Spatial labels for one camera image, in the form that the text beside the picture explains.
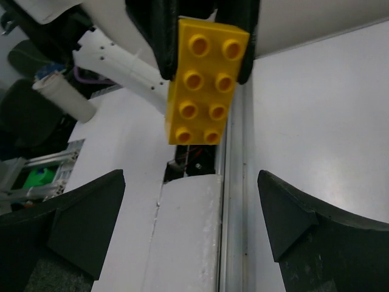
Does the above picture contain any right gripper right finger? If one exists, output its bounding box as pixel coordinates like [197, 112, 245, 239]
[257, 170, 388, 291]

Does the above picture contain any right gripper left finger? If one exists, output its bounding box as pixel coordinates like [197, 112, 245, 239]
[1, 170, 125, 291]

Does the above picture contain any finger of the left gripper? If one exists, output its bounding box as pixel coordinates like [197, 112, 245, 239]
[125, 0, 178, 80]
[216, 0, 260, 85]

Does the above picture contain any yellow rectangular lego brick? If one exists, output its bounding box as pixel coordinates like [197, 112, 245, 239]
[165, 18, 249, 145]

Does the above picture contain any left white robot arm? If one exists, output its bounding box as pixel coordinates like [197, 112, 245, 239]
[73, 1, 260, 114]

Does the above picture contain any aluminium frame rail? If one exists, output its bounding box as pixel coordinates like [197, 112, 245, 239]
[218, 82, 252, 291]

